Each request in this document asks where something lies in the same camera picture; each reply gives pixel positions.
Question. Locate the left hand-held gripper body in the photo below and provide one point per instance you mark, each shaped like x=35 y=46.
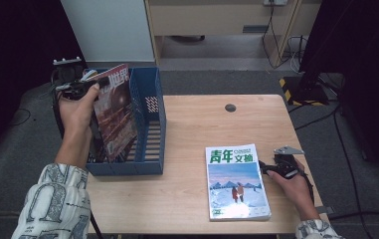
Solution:
x=71 y=81

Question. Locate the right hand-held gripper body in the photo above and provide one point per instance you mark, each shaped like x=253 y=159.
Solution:
x=286 y=166

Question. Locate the red-brown illustrated magazine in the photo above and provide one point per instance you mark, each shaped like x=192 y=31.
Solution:
x=117 y=116

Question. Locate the portrait magazine with red title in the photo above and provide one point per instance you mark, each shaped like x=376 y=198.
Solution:
x=97 y=144

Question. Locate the blue plastic file rack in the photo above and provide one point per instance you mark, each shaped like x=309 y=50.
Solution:
x=149 y=132

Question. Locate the person's right hand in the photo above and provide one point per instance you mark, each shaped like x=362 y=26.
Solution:
x=296 y=195

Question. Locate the person's left hand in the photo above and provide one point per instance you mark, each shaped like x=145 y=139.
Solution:
x=76 y=116

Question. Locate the white cabinet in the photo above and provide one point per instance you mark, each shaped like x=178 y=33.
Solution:
x=110 y=30

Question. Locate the grey tape strip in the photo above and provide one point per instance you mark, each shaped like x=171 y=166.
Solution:
x=325 y=209

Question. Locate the black curtain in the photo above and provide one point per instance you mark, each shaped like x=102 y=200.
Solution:
x=18 y=40
x=369 y=49

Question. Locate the grey round table grommet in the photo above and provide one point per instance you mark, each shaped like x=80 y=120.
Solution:
x=230 y=108

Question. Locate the black stand with striped base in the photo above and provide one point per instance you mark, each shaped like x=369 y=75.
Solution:
x=309 y=89

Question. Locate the dark object under desk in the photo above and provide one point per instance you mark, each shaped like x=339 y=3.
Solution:
x=187 y=38

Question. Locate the beige wooden desk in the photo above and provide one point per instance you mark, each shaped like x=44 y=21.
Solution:
x=210 y=20

